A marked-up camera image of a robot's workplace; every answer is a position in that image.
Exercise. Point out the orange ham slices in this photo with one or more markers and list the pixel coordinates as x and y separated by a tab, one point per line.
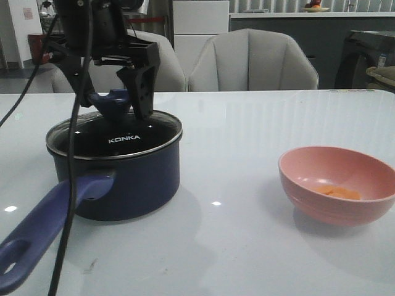
339	192

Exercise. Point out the red waste bin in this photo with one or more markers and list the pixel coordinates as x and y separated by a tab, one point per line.
36	43

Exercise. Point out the red barrier belt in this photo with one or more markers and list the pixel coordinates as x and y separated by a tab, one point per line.
147	20

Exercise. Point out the right grey upholstered chair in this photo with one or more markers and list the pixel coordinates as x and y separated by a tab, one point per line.
252	60

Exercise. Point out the fruit plate on counter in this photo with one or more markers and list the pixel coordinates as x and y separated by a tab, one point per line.
314	6

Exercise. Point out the beige cushion at right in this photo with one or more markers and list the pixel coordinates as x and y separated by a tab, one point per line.
381	78

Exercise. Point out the white cabinet column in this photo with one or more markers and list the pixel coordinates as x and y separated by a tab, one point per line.
194	22

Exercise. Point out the dark blue saucepan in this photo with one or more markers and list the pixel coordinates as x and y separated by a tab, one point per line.
107	190

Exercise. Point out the grey kitchen counter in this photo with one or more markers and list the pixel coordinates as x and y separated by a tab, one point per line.
319	34

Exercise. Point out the left grey upholstered chair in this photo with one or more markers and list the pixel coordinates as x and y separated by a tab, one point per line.
170	76

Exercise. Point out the grey upholstered chair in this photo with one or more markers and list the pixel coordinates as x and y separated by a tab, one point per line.
252	60
170	76

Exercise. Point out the pink plastic bowl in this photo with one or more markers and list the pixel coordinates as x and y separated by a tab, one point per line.
305	168

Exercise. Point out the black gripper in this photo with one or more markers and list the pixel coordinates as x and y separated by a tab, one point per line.
97	29

